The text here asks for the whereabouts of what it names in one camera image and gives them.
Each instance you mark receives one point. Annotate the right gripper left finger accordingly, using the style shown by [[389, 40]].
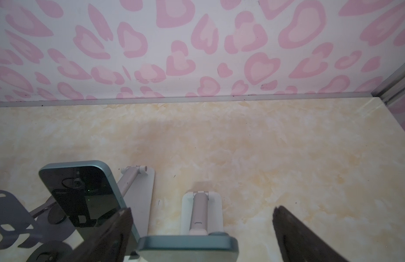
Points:
[[108, 243]]

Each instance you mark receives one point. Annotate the empty purple phone stand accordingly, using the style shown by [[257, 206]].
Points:
[[45, 223]]

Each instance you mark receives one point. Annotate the phone white stand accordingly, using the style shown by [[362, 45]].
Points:
[[87, 191], [215, 247]]

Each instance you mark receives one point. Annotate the grey stand of blue phone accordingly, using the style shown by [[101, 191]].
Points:
[[52, 251]]

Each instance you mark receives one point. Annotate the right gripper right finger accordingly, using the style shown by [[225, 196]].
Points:
[[297, 242]]

